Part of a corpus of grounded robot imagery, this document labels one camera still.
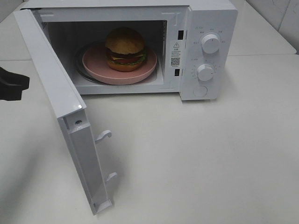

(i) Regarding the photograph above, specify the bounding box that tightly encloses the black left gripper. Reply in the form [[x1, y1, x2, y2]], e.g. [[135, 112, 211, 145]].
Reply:
[[0, 67, 30, 101]]

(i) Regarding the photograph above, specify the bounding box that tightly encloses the white microwave door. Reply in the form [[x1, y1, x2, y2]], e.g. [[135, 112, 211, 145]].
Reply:
[[14, 9, 117, 214]]

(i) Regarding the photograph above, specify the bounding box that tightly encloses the pink round plate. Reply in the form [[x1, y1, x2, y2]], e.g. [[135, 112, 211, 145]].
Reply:
[[82, 44, 157, 85]]

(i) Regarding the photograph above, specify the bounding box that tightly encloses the burger with sesame-free bun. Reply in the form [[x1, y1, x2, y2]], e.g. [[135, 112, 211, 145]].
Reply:
[[105, 27, 147, 72]]

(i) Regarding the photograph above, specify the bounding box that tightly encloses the round white door button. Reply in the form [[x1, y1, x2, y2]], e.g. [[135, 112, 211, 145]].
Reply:
[[193, 86, 208, 98]]

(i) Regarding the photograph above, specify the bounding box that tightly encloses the white microwave oven body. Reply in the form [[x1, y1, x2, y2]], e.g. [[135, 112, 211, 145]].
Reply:
[[19, 0, 238, 100]]

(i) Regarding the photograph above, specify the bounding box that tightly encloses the upper white power knob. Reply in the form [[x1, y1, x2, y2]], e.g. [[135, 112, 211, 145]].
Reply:
[[201, 34, 220, 54]]

